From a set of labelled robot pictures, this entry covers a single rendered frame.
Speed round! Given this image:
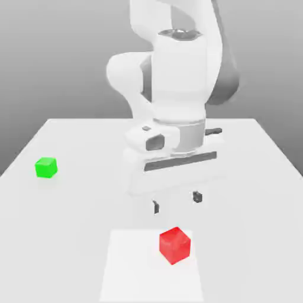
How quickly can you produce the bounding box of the small green cube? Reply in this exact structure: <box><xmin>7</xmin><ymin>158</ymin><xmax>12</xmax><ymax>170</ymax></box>
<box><xmin>34</xmin><ymin>156</ymin><xmax>59</xmax><ymax>179</ymax></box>

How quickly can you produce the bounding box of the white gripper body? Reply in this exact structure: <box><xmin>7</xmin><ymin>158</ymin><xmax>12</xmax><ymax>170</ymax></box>
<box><xmin>122</xmin><ymin>138</ymin><xmax>227</xmax><ymax>197</ymax></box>

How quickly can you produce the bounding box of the small red cube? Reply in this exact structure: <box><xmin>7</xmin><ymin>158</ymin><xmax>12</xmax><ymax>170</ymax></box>
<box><xmin>159</xmin><ymin>226</ymin><xmax>192</xmax><ymax>266</ymax></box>

